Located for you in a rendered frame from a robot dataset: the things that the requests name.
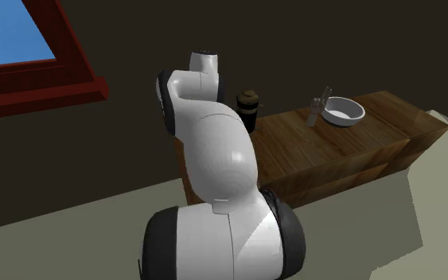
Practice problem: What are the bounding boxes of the red framed window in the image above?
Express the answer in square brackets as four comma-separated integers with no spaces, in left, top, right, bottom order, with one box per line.
[0,0,110,122]

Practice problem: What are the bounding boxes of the wooden cabinet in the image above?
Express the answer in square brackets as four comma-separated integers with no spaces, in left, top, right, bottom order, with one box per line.
[173,90,448,209]

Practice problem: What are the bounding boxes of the wooden hand figure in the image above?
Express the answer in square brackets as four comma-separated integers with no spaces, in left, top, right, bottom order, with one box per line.
[306,86,333,128]

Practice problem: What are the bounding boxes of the white bowl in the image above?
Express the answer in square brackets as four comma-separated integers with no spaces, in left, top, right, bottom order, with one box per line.
[321,96,367,128]

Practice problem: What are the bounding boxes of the black coffee press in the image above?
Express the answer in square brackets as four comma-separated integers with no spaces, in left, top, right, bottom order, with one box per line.
[235,89,265,134]

